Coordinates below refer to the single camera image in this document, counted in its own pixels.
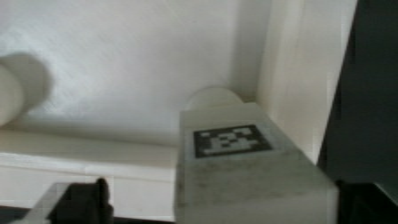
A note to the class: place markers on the white leg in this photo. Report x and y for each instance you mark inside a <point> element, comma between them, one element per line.
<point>247,180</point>

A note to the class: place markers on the white square table top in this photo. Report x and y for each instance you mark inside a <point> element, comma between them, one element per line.
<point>105,62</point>

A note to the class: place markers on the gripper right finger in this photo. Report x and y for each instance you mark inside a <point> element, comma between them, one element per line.
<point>366,204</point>

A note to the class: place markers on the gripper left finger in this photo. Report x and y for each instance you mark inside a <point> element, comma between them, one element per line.
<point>73,204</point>

